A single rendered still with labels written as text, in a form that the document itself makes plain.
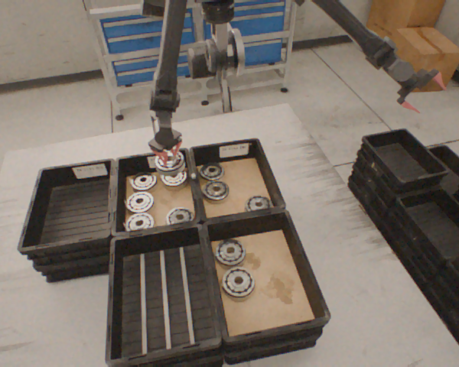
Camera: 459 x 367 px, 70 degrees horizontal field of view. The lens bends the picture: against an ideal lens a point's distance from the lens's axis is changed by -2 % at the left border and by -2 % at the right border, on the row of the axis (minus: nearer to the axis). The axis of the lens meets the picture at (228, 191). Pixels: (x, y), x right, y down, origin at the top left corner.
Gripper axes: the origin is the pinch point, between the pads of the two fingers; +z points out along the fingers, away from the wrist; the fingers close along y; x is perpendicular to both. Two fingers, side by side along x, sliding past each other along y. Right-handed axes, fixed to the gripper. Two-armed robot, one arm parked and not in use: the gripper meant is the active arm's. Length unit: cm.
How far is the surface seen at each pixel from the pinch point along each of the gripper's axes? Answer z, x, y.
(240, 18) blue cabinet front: 34, 98, 182
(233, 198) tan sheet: 21.6, -18.3, 12.2
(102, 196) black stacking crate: 21.0, 25.6, -17.5
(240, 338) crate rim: 10, -53, -33
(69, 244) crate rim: 10.3, 8.3, -41.3
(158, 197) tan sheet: 21.2, 6.3, -4.8
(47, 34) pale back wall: 56, 273, 100
